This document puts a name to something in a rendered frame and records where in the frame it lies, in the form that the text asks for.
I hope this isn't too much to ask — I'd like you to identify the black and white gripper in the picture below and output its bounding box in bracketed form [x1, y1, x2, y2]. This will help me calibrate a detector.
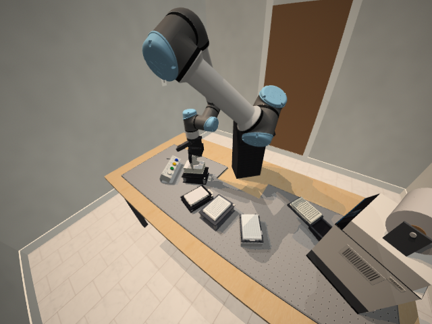
[187, 136, 204, 170]

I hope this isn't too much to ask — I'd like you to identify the beige control panel with coloured buttons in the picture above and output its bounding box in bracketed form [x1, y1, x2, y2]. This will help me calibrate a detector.
[160, 155, 182, 184]

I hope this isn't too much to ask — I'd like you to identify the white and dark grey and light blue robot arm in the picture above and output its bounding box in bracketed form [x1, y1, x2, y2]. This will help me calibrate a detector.
[142, 7, 287, 147]

